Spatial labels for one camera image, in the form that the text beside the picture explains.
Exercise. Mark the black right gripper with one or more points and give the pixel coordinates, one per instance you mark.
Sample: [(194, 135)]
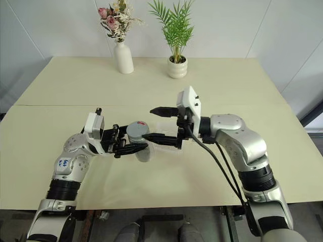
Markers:
[(182, 128)]

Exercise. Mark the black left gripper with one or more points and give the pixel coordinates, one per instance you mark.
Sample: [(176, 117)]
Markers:
[(111, 140)]

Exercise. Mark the grey jar lid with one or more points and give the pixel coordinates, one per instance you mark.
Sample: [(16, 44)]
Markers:
[(136, 132)]

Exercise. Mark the clear plastic jar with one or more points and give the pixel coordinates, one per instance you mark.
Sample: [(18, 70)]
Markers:
[(145, 156)]

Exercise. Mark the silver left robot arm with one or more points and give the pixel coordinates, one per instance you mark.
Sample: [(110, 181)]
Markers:
[(73, 166)]

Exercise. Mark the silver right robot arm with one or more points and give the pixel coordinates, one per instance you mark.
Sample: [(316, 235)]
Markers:
[(242, 141)]

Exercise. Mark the white ribbed plant pot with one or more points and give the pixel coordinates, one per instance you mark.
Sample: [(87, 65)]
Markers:
[(178, 68)]

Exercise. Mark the white ceramic vase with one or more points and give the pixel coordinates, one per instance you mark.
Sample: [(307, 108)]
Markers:
[(123, 59)]

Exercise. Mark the dark grey rounded shape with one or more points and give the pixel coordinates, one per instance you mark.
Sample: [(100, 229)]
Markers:
[(130, 233), (189, 233)]

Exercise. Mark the green artificial fern plant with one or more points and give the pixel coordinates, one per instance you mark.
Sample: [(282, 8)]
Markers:
[(176, 25)]

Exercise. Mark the dried pink flower bouquet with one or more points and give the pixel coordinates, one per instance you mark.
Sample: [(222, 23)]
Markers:
[(113, 21)]

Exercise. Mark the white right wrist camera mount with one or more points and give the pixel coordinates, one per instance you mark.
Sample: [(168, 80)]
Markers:
[(194, 111)]

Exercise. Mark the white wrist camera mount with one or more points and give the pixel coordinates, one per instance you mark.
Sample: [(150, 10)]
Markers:
[(90, 123), (194, 111)]

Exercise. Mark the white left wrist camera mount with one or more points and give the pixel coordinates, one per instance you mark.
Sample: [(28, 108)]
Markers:
[(90, 123)]

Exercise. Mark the dark door frame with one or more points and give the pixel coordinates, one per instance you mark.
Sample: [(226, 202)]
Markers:
[(314, 111)]

